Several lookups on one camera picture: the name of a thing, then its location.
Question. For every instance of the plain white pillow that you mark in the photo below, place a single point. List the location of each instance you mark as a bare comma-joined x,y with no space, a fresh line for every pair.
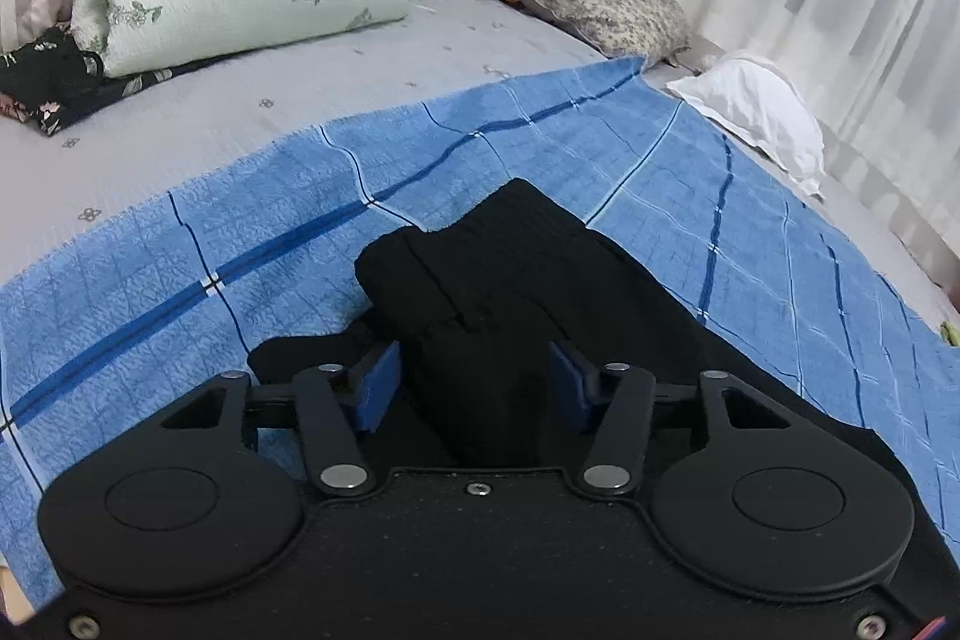
750,100

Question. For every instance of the grey floral pillow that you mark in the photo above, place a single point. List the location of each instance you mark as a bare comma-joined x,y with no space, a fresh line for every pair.
600,3

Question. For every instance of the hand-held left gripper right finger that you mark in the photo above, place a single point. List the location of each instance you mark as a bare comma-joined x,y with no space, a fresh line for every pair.
568,392

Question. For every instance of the blue plaid blanket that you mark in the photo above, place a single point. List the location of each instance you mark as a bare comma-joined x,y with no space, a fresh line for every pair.
187,280

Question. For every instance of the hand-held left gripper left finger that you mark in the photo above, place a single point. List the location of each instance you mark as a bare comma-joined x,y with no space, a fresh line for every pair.
379,389

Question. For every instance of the yellow-green cloth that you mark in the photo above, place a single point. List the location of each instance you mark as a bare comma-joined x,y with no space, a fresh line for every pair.
951,334

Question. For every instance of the black pants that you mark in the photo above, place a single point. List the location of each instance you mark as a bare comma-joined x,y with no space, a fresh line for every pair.
510,257

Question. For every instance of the grey bed sheet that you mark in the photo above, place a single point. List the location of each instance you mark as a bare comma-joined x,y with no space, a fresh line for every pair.
300,78

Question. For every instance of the black floral garment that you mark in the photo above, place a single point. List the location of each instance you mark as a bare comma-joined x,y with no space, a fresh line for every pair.
52,81

